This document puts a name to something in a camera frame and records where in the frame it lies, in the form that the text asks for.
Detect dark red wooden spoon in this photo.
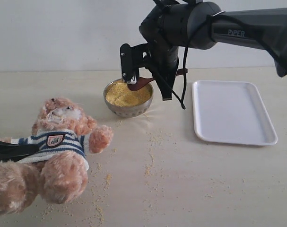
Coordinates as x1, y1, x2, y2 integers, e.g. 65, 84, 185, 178
127, 68, 188, 91

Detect yellow millet grains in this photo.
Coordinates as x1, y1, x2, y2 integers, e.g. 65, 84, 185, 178
105, 82, 151, 107

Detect steel bowl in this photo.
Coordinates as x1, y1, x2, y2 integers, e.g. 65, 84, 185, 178
103, 79, 154, 118

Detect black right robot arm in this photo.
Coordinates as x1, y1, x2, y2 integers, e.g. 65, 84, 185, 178
139, 0, 287, 100

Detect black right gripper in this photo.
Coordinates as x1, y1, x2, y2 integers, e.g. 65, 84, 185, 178
143, 43, 179, 101

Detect plush teddy bear striped sweater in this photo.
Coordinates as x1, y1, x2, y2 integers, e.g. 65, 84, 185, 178
0, 97, 113, 215

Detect white rectangular plastic tray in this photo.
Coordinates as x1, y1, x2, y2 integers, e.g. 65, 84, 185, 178
191, 80, 278, 146

